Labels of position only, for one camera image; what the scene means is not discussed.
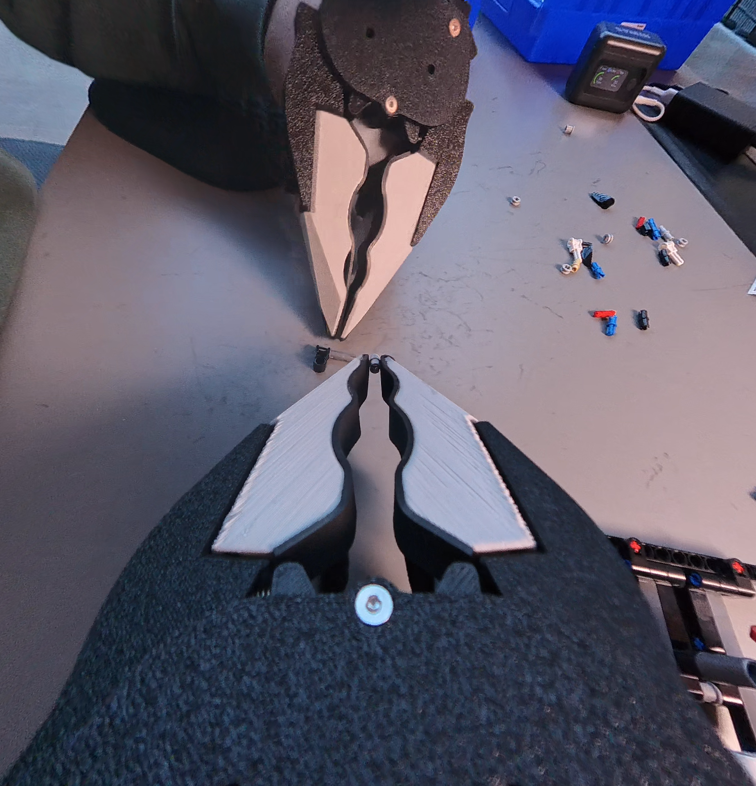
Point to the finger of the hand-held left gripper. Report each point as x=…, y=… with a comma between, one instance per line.
x=332, y=184
x=405, y=202

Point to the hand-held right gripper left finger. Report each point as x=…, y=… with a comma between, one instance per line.
x=279, y=491

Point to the dark flat panel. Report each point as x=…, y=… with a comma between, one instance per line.
x=721, y=190

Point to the small black lego connector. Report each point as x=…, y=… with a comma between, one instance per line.
x=319, y=358

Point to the black lego axle pin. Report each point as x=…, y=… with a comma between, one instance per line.
x=643, y=319

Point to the blue storage bin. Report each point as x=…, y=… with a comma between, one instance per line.
x=537, y=30

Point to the white yellow lego subassembly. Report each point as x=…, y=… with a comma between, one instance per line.
x=572, y=255

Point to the small black device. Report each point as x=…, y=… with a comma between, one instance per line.
x=617, y=67

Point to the white lego truck model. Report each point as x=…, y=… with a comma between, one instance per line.
x=691, y=571

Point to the black blue lego piece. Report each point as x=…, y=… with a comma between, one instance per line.
x=602, y=199

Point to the light grey lego pin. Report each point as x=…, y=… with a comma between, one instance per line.
x=376, y=363

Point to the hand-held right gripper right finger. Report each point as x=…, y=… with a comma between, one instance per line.
x=464, y=491

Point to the black power adapter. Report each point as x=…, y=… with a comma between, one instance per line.
x=715, y=120

